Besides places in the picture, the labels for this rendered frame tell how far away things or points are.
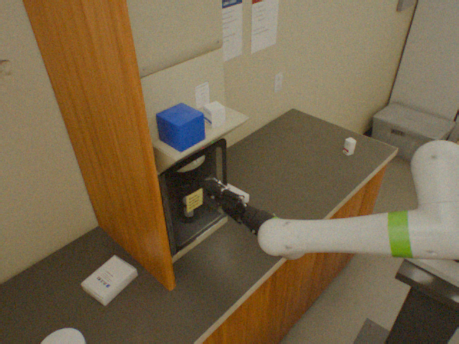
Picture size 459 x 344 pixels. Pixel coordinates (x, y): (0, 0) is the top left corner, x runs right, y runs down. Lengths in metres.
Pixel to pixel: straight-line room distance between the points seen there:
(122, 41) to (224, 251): 0.95
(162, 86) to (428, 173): 0.72
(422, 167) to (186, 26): 0.71
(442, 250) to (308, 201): 0.89
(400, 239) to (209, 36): 0.76
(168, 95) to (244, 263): 0.73
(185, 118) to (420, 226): 0.65
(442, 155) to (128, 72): 0.75
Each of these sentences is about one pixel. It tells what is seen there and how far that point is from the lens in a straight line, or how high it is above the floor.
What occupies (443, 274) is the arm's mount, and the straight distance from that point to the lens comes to 1.63.
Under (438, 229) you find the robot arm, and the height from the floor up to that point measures 1.49.
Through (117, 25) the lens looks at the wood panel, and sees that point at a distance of 0.87.
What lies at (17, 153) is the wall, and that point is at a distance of 1.46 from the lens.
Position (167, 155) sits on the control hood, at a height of 1.50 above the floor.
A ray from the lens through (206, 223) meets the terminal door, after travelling 1.51.
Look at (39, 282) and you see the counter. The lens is 1.63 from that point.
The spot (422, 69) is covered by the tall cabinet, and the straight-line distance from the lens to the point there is 4.02.
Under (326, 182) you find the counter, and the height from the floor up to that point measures 0.94.
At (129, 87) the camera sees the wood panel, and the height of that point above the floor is 1.74.
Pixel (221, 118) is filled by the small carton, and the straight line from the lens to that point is 1.18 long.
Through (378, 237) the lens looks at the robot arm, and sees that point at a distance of 0.99.
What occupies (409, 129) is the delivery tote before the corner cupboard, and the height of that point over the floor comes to 0.33.
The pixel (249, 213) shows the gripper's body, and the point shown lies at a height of 1.23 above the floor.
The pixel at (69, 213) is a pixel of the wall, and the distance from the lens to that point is 1.68.
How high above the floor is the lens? 2.12
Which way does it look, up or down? 38 degrees down
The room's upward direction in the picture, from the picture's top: 1 degrees counter-clockwise
